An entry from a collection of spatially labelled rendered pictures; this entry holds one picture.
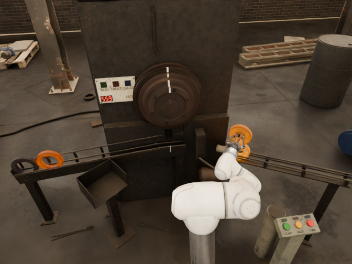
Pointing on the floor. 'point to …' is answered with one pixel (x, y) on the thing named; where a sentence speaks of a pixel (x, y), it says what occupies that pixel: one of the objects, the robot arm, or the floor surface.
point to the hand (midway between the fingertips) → (240, 132)
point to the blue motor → (345, 141)
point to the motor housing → (207, 175)
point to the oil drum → (329, 72)
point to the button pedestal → (290, 238)
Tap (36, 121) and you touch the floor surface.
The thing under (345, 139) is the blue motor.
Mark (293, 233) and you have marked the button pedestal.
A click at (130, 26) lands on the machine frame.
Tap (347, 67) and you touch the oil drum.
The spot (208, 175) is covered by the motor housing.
